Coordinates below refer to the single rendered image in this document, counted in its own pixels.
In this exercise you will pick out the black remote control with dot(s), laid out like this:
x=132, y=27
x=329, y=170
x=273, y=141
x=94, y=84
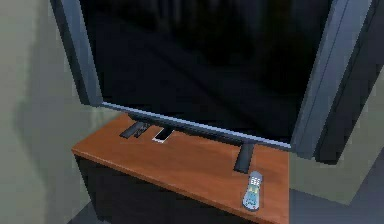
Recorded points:
x=141, y=130

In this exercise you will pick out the white framed black phone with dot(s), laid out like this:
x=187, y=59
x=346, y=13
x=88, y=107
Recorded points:
x=162, y=134

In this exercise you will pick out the grey framed black television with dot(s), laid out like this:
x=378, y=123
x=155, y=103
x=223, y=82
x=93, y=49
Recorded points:
x=200, y=66

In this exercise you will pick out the grey remote control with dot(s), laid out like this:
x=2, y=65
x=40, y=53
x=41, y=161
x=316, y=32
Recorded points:
x=253, y=191

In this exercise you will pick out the brown top television stand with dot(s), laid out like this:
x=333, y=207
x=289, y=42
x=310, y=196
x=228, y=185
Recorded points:
x=186, y=166

